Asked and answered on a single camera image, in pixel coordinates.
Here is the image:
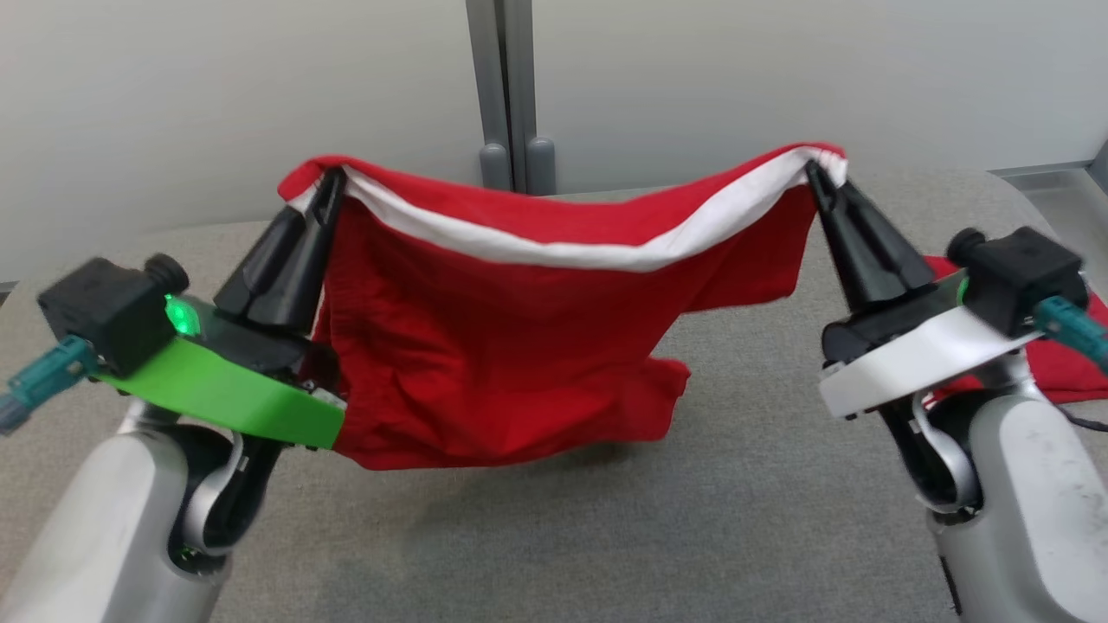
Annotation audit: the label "left camera cable teal plug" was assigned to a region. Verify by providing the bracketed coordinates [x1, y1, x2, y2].
[0, 336, 96, 434]

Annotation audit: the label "right camera cable teal plug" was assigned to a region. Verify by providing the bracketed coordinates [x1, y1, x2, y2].
[1034, 296, 1108, 432]

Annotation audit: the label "grey metal wall rail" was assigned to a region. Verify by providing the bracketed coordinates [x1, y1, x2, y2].
[991, 160, 1108, 179]

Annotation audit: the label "red basketball jersey white sleeves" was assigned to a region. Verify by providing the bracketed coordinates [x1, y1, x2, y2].
[922, 255, 1108, 406]

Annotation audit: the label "red shorts with white stripes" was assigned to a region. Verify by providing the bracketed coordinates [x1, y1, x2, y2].
[277, 143, 847, 471]

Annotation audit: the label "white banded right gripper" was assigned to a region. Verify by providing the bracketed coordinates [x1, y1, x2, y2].
[807, 164, 1040, 421]

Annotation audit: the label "camera cable teal plug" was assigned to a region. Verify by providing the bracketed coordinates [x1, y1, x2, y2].
[1034, 296, 1108, 432]
[0, 336, 96, 434]

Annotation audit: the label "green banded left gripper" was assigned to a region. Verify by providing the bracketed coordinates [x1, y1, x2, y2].
[95, 169, 347, 451]

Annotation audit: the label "grey partition post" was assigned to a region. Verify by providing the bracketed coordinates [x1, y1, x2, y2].
[505, 0, 557, 196]
[466, 0, 512, 191]

